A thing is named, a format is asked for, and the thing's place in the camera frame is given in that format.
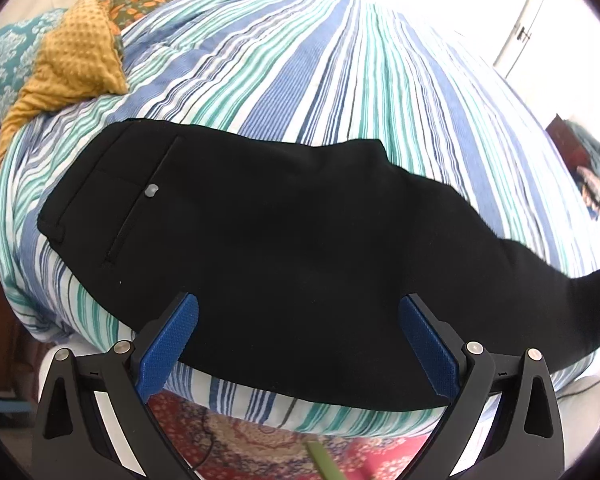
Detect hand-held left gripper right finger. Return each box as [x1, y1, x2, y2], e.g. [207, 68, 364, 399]
[399, 294, 565, 480]

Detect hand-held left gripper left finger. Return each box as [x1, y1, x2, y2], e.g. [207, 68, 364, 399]
[32, 291, 200, 480]

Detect black pants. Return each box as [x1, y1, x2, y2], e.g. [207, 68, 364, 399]
[37, 119, 600, 413]

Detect red patterned rug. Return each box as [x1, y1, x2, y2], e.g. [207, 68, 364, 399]
[147, 392, 431, 480]

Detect light green strip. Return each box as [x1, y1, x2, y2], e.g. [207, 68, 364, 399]
[305, 440, 348, 480]

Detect wooden nightstand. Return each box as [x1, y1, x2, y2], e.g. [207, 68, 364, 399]
[0, 230, 46, 396]

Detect dark wooden dresser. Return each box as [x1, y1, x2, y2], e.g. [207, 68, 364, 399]
[546, 114, 588, 176]

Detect pile of clothes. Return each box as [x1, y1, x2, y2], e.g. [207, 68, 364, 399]
[570, 122, 600, 221]

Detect yellow orange patterned blanket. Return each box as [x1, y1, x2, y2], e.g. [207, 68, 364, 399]
[0, 0, 130, 171]

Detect striped bed duvet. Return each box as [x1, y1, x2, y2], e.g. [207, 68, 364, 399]
[0, 0, 600, 436]

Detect teal patterned pillow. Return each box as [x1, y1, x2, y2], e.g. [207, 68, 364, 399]
[0, 9, 68, 116]

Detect white door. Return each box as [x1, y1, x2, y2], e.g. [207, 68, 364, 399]
[492, 0, 556, 81]

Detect black cable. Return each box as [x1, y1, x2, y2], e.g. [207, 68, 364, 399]
[190, 405, 222, 472]

